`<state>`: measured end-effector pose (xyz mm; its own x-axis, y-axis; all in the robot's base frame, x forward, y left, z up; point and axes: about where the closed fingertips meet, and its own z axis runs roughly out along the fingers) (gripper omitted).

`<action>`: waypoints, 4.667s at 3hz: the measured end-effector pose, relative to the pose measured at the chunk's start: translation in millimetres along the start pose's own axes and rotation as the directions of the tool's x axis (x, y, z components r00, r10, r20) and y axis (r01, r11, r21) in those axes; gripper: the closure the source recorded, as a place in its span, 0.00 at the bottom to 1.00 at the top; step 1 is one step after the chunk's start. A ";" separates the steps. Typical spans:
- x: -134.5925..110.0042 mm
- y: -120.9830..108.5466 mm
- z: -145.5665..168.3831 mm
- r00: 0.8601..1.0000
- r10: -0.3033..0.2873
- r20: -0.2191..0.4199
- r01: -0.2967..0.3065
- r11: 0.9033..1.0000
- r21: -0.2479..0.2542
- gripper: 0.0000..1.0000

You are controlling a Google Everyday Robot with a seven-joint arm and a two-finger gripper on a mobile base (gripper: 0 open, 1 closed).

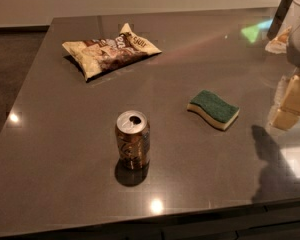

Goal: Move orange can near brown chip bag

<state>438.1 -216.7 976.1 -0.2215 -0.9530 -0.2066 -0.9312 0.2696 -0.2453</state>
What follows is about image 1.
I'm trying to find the orange soda can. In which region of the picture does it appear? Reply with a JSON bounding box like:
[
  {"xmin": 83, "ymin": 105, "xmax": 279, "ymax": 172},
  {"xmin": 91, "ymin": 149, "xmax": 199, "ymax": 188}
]
[{"xmin": 115, "ymin": 110, "xmax": 150, "ymax": 170}]

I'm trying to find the white snack packet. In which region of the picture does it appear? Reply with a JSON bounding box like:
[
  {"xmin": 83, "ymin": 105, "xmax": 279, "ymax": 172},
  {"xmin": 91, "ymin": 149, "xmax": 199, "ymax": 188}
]
[{"xmin": 265, "ymin": 26, "xmax": 292, "ymax": 54}]

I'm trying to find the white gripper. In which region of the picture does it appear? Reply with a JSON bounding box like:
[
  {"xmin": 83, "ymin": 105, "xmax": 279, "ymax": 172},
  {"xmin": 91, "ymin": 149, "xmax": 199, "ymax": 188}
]
[{"xmin": 270, "ymin": 0, "xmax": 300, "ymax": 130}]

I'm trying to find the green yellow sponge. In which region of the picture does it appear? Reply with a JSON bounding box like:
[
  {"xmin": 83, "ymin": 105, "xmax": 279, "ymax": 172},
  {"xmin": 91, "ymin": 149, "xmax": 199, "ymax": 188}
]
[{"xmin": 187, "ymin": 90, "xmax": 240, "ymax": 131}]

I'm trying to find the brown chip bag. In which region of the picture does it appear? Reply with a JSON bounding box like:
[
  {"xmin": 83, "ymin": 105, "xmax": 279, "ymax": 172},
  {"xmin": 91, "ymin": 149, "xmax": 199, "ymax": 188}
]
[{"xmin": 62, "ymin": 23, "xmax": 161, "ymax": 81}]

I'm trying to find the black object on table edge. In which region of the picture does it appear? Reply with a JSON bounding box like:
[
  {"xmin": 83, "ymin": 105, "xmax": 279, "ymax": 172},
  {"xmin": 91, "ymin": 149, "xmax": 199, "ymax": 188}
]
[{"xmin": 267, "ymin": 0, "xmax": 293, "ymax": 40}]

